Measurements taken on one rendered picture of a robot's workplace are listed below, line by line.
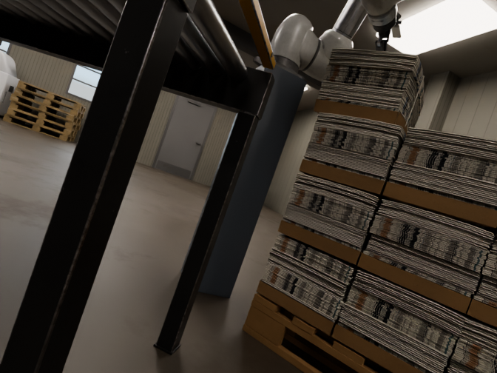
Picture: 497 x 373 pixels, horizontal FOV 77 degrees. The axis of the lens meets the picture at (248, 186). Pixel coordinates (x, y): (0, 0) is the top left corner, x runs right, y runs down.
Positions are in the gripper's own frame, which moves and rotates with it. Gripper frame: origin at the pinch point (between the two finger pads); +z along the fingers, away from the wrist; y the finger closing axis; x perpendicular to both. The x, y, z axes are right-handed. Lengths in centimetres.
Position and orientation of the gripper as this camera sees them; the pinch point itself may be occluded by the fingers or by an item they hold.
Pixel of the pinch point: (390, 50)
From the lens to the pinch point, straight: 142.9
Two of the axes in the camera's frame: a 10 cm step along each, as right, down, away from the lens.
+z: 5.0, 2.2, 8.3
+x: 7.8, 2.9, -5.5
